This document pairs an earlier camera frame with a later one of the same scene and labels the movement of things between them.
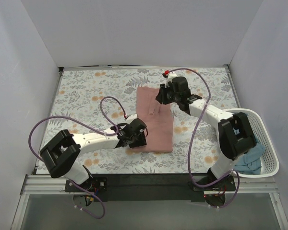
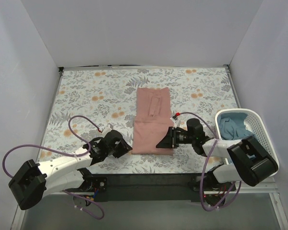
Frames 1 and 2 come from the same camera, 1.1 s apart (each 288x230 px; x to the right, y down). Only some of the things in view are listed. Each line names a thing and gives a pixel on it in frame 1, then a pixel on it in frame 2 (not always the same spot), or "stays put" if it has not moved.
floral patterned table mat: [99, 100] stays put
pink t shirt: [157, 118] stays put
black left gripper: [139, 139] to [117, 148]
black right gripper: [162, 95] to [172, 137]
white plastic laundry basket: [270, 162] stays put
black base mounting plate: [154, 187] stays put
